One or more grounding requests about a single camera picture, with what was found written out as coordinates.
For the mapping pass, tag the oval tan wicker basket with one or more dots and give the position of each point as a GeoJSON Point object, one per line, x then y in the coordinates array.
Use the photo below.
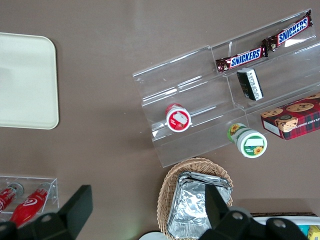
{"type": "Point", "coordinates": [165, 200]}

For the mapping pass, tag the teal snack packet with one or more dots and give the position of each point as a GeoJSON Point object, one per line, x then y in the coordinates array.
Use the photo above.
{"type": "Point", "coordinates": [303, 229]}

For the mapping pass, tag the green lid yogurt cup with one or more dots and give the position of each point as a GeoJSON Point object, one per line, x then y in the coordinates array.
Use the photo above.
{"type": "Point", "coordinates": [251, 145]}

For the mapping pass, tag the clear acrylic step display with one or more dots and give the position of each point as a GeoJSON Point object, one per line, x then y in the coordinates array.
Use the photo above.
{"type": "Point", "coordinates": [200, 75]}

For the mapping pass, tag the white rectangular snack tray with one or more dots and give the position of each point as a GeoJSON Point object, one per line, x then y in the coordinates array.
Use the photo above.
{"type": "Point", "coordinates": [313, 220]}

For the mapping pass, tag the red cola bottle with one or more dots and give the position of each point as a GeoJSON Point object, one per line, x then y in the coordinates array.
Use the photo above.
{"type": "Point", "coordinates": [27, 205]}
{"type": "Point", "coordinates": [6, 197]}

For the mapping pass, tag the beige plastic serving tray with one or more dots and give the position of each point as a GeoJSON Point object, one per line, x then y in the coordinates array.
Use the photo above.
{"type": "Point", "coordinates": [25, 82]}

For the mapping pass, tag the stack of foil trays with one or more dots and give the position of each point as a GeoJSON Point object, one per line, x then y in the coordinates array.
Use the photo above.
{"type": "Point", "coordinates": [190, 205]}

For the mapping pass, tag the Snickers chocolate bar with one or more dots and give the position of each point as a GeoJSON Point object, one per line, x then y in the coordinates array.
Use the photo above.
{"type": "Point", "coordinates": [243, 60]}
{"type": "Point", "coordinates": [291, 32]}

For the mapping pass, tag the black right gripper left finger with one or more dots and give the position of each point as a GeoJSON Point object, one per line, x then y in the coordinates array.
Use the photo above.
{"type": "Point", "coordinates": [80, 207]}

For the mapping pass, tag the red tartan cookie box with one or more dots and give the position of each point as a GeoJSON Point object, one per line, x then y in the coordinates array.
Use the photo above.
{"type": "Point", "coordinates": [297, 120]}

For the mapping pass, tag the clear acrylic bottle rack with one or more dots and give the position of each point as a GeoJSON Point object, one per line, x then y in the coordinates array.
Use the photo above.
{"type": "Point", "coordinates": [53, 190]}

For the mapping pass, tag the black white chocolate packet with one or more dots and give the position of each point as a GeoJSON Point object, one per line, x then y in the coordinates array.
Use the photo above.
{"type": "Point", "coordinates": [250, 85]}

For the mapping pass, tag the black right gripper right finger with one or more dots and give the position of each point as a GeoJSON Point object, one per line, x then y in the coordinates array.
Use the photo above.
{"type": "Point", "coordinates": [213, 207]}

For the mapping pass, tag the yellow snack packet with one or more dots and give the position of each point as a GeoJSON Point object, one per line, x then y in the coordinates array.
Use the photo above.
{"type": "Point", "coordinates": [315, 232]}

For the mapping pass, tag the red lid yogurt cup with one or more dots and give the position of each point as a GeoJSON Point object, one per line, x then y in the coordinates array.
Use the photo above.
{"type": "Point", "coordinates": [178, 118]}

